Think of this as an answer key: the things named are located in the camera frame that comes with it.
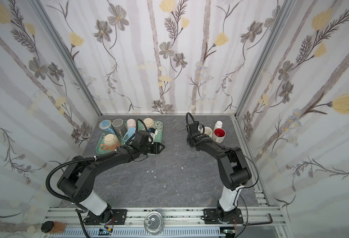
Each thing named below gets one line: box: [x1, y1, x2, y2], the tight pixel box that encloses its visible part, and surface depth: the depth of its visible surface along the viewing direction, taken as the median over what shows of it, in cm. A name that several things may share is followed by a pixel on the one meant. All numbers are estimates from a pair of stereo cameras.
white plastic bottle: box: [213, 120, 223, 130], surface depth 106 cm
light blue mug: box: [122, 126, 137, 143], surface depth 100 cm
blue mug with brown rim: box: [99, 119, 117, 135], surface depth 100 cm
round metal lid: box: [143, 211, 165, 236], surface depth 65 cm
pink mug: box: [126, 118, 137, 129], surface depth 104 cm
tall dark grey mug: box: [112, 118, 128, 138], surface depth 102 cm
